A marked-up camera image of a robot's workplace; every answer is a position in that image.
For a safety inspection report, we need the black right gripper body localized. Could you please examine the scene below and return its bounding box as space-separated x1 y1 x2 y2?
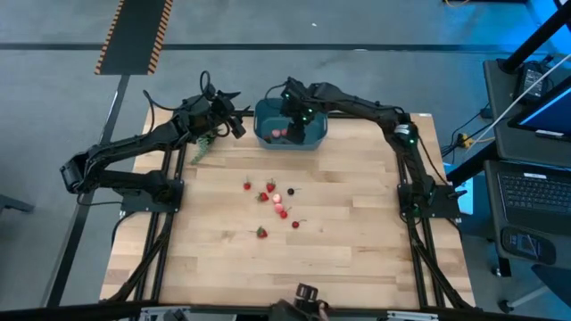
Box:
279 76 323 144

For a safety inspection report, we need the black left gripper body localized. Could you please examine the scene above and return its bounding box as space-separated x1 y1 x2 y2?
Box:
177 86 247 139

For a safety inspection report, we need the green artificial potted plant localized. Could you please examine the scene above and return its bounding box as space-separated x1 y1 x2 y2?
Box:
190 131 219 166

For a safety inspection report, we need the teal plastic tub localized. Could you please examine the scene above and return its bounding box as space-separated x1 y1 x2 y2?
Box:
252 97 329 152

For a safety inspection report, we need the black mat with orange stripes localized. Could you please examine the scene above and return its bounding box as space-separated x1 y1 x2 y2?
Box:
94 0 174 76

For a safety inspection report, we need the black equipment cart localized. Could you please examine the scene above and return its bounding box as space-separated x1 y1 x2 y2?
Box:
483 57 571 273

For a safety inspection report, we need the grey chair leg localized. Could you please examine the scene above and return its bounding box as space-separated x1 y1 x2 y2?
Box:
0 193 36 216

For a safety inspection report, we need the black power brick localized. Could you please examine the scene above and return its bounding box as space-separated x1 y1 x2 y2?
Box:
519 60 548 102

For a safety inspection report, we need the black front crossbar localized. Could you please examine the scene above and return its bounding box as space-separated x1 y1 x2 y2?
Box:
0 301 571 321

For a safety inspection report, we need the black diagonal pole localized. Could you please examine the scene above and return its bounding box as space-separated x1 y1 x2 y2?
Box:
499 0 571 75

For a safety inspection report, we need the monitor with blue screen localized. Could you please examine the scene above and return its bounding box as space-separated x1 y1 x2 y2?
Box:
508 75 571 143

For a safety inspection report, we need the black laptop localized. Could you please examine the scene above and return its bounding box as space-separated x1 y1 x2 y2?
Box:
485 159 571 237

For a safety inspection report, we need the black handheld controller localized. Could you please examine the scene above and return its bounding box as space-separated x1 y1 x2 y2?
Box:
500 226 558 267

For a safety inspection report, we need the black office chair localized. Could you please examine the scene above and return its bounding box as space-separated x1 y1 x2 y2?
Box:
497 262 571 314

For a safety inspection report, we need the black aluminium table frame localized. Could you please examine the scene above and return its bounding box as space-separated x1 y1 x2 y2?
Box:
100 100 476 313

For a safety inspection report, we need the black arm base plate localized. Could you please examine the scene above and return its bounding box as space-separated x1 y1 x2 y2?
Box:
397 182 461 219
119 177 185 213

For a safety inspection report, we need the black floor cable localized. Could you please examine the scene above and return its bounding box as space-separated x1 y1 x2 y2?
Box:
439 103 492 158

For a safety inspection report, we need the black leader arm handle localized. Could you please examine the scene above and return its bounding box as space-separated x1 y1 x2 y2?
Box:
267 282 334 321

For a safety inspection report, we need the silver metal bracket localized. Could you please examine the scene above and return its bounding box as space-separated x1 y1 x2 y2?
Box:
138 305 192 321
385 310 441 321

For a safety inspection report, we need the white cable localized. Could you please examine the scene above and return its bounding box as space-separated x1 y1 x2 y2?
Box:
466 53 571 151

